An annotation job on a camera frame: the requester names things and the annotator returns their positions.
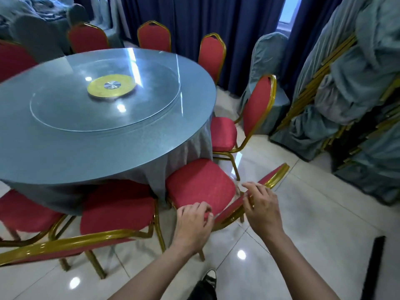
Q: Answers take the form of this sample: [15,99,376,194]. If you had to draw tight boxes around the dark blue curtain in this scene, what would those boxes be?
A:
[73,0,344,97]

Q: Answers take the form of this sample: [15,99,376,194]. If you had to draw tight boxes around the person's left hand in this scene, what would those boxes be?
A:
[171,201,215,255]

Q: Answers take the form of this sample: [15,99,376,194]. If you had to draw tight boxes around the person's right hand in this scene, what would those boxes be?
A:
[242,181,285,243]

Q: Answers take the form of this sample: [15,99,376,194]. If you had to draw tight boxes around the grey folded cloth pile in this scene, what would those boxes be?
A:
[0,0,74,25]

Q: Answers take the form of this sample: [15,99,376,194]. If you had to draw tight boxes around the person's left forearm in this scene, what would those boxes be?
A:
[107,243,193,300]

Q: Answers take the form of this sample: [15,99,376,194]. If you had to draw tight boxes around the black trousers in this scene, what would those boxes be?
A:
[187,279,218,300]

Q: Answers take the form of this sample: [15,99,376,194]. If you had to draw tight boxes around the yellow turntable base disc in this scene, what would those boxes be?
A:
[87,74,138,100]

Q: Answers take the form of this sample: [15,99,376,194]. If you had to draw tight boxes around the bright window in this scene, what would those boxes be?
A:
[277,0,303,30]

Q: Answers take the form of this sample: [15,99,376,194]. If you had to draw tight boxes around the black white canvas sneaker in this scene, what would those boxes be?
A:
[201,269,218,290]

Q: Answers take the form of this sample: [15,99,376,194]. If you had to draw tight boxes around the person's right forearm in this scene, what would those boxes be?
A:
[265,232,340,300]

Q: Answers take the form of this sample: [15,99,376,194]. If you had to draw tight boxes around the glass lazy susan gold hub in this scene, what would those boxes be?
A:
[30,57,182,132]

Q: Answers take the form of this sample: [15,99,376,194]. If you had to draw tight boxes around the blue round table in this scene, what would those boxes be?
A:
[0,48,218,216]

